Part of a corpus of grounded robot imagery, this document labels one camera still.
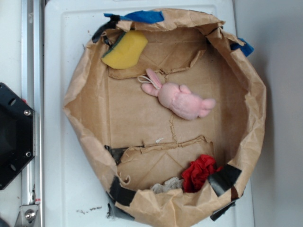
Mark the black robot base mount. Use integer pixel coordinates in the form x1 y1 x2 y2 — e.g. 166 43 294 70
0 83 34 190

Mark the red crumpled cloth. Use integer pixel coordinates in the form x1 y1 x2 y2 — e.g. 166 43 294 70
181 154 223 193

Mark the yellow green sponge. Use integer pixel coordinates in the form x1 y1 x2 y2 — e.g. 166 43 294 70
101 30 148 70

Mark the white crumpled cloth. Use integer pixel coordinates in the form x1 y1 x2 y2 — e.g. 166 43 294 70
150 177 184 194

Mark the aluminium frame rail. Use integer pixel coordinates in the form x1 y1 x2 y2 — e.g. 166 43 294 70
15 0 46 227

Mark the pink plush bunny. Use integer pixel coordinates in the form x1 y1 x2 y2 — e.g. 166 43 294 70
137 69 216 120

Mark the brown paper bag bin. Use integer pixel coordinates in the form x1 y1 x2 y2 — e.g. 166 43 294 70
64 9 266 227

